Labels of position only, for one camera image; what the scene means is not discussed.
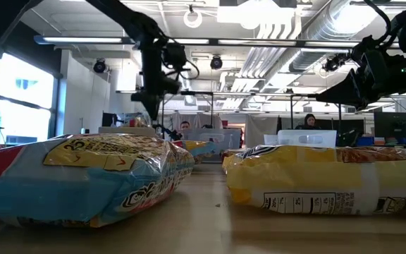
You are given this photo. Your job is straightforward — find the large black monitor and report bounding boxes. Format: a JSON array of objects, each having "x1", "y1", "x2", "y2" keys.
[{"x1": 374, "y1": 111, "x2": 406, "y2": 139}]

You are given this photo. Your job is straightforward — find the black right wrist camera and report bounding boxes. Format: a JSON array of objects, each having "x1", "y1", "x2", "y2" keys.
[{"x1": 350, "y1": 34, "x2": 393, "y2": 71}]

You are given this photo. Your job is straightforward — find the blue Maruchan ramen packet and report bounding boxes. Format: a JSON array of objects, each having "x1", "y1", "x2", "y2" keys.
[
  {"x1": 0, "y1": 133, "x2": 196, "y2": 229},
  {"x1": 172, "y1": 140, "x2": 219, "y2": 164}
]

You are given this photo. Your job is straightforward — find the white plastic bin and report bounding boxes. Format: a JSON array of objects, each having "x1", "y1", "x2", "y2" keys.
[{"x1": 98, "y1": 126, "x2": 158, "y2": 138}]

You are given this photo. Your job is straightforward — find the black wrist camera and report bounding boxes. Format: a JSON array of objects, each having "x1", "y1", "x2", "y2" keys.
[
  {"x1": 162, "y1": 41, "x2": 190, "y2": 73},
  {"x1": 350, "y1": 34, "x2": 393, "y2": 71}
]

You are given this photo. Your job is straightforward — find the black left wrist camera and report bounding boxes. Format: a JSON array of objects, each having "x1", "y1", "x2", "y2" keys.
[{"x1": 162, "y1": 41, "x2": 190, "y2": 73}]

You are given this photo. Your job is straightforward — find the white ceiling unit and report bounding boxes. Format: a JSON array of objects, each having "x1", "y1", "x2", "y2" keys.
[{"x1": 216, "y1": 0, "x2": 302, "y2": 31}]

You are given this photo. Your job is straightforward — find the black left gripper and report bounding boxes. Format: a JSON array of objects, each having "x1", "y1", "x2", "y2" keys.
[{"x1": 131, "y1": 35, "x2": 182, "y2": 120}]

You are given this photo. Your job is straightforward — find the clear plastic bin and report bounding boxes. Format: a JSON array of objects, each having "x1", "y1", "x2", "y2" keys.
[{"x1": 263, "y1": 129, "x2": 338, "y2": 148}]

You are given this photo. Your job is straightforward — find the grey plastic bin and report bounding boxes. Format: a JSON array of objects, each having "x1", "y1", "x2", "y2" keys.
[{"x1": 180, "y1": 128, "x2": 242, "y2": 164}]

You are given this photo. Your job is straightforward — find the small black tripod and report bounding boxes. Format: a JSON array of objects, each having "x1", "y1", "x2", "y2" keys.
[{"x1": 152, "y1": 123, "x2": 183, "y2": 141}]

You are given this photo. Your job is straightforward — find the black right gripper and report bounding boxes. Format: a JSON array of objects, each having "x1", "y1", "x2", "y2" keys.
[{"x1": 314, "y1": 59, "x2": 406, "y2": 109}]

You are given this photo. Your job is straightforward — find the small black monitor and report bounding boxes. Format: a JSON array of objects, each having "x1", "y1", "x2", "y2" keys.
[{"x1": 101, "y1": 112, "x2": 118, "y2": 127}]

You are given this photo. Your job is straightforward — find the large window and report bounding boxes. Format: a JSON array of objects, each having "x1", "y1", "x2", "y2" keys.
[{"x1": 0, "y1": 52, "x2": 60, "y2": 146}]

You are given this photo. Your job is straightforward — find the black background rig frame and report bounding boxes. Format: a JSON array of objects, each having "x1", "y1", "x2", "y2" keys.
[
  {"x1": 159, "y1": 90, "x2": 215, "y2": 139},
  {"x1": 289, "y1": 92, "x2": 343, "y2": 132}
]

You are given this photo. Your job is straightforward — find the silver ceiling duct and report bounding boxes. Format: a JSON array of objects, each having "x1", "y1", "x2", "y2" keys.
[{"x1": 287, "y1": 0, "x2": 398, "y2": 73}]

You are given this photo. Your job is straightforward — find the black ceiling lamp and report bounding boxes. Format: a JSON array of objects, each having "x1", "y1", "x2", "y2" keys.
[
  {"x1": 209, "y1": 54, "x2": 224, "y2": 71},
  {"x1": 321, "y1": 52, "x2": 352, "y2": 73},
  {"x1": 92, "y1": 58, "x2": 107, "y2": 74}
]

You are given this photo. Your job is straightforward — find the long LED light bar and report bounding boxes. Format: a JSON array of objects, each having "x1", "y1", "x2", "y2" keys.
[{"x1": 33, "y1": 34, "x2": 406, "y2": 49}]

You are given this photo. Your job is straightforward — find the yellow Maruchan ramen packet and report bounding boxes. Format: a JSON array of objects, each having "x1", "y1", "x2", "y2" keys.
[{"x1": 223, "y1": 144, "x2": 406, "y2": 217}]

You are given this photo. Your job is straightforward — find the white hanging cable ring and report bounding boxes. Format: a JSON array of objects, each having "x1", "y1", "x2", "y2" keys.
[{"x1": 183, "y1": 8, "x2": 204, "y2": 29}]

